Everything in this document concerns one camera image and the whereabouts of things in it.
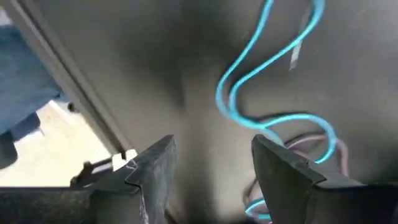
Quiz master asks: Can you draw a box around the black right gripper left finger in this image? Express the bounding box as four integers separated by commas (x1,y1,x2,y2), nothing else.
90,134,178,224

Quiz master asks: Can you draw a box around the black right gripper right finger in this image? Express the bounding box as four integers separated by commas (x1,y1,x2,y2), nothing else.
251,134,371,224

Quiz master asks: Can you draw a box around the blue rubber band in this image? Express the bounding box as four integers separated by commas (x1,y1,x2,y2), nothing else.
215,0,338,165
244,197,272,222

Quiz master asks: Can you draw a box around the blue cloth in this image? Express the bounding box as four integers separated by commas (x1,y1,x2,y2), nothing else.
0,24,62,142

